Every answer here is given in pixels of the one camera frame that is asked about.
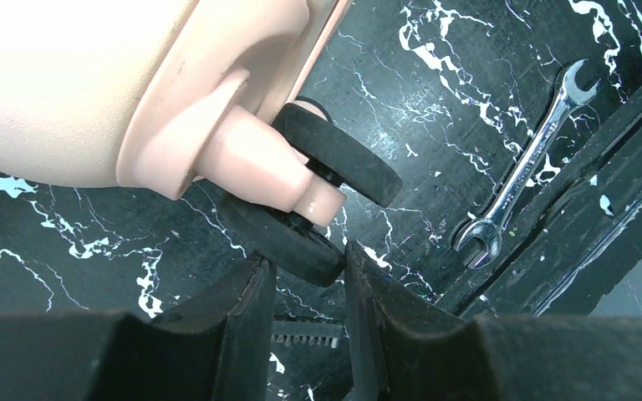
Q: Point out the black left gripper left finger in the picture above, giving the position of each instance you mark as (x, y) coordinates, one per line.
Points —
(213, 346)

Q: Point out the silver open-end wrench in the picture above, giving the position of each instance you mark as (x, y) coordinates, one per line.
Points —
(486, 229)

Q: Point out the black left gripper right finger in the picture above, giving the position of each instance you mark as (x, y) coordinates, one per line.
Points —
(404, 348)

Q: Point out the black spring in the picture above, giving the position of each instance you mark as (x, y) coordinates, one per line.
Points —
(288, 332)

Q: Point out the pink hard-shell suitcase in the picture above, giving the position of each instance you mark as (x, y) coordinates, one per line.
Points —
(160, 94)

